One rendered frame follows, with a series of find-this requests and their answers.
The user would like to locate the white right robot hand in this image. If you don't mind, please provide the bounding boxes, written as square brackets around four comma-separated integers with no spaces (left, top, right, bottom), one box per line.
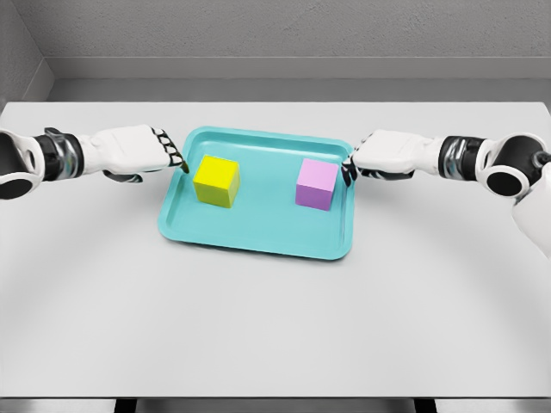
[341,128,417,188]

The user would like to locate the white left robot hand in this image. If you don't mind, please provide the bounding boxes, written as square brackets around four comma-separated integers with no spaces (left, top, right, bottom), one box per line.
[97,124,190,184]

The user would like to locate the pink cube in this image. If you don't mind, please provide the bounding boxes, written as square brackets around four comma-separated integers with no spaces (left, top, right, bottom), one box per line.
[294,157,339,212]

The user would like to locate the yellow cube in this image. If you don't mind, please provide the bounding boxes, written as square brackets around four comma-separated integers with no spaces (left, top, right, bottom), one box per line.
[192,155,240,210]

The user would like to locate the teal plastic tray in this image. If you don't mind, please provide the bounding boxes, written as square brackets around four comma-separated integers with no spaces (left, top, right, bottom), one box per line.
[158,125,355,262]

